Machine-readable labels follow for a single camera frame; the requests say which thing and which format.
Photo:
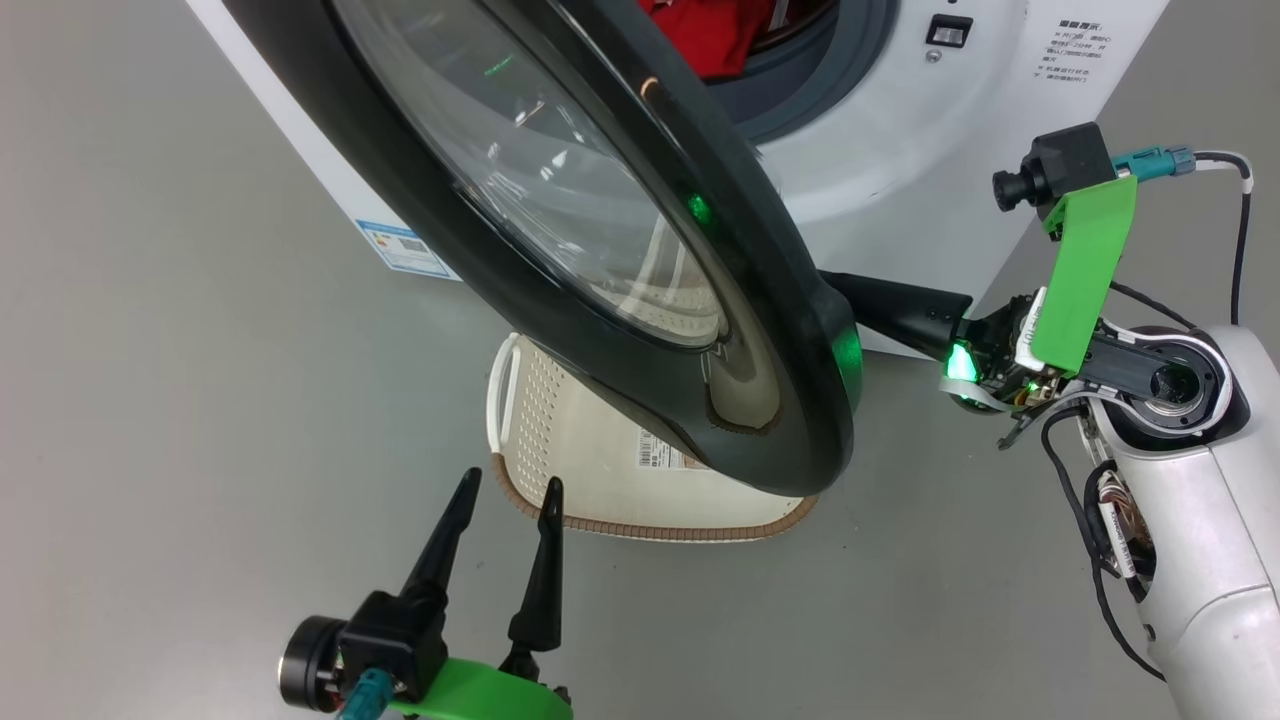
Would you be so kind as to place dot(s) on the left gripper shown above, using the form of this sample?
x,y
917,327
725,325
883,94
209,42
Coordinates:
x,y
520,662

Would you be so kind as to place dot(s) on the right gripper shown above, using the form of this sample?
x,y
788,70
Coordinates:
x,y
995,345

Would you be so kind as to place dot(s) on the black round glass washer door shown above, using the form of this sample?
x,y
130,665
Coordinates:
x,y
780,400

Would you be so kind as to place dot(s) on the red jersey garment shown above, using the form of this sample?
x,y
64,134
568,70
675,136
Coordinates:
x,y
700,35

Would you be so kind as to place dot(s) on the cream perforated laundry basket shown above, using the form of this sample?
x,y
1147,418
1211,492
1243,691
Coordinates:
x,y
580,470

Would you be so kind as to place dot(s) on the white front-load washing machine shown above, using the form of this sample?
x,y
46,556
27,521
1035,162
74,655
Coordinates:
x,y
900,120

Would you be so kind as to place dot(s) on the basket product label sticker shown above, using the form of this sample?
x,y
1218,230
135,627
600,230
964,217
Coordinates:
x,y
655,452

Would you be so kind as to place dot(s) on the blue energy label sticker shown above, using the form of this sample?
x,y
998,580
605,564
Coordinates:
x,y
405,248

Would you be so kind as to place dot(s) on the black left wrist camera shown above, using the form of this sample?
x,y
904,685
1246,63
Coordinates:
x,y
390,640

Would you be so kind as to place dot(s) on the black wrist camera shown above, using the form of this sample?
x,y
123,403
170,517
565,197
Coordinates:
x,y
390,640
1065,165

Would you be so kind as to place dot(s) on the green left camera bracket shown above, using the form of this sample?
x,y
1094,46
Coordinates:
x,y
490,695

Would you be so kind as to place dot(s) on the green camera bracket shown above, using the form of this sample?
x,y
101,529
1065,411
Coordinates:
x,y
1085,270
490,695

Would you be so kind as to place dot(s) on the green right camera bracket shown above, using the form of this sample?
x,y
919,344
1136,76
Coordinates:
x,y
1085,270

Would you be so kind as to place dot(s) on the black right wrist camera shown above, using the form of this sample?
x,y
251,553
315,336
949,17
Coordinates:
x,y
1065,165

